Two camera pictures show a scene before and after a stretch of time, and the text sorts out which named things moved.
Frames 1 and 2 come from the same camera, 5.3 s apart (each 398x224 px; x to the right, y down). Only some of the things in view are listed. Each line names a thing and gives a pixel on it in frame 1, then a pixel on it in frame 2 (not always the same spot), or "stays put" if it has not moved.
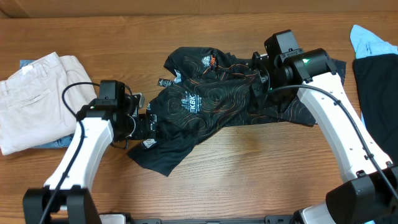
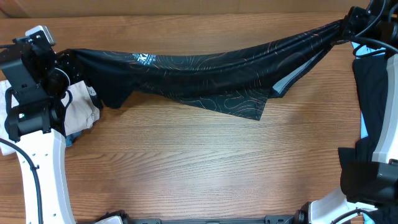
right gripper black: x=259 y=88 to x=353 y=15
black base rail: x=268 y=220 stays put
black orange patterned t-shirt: x=208 y=89 to x=241 y=78
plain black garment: x=377 y=79 stays put
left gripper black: x=143 y=132 to x=66 y=60
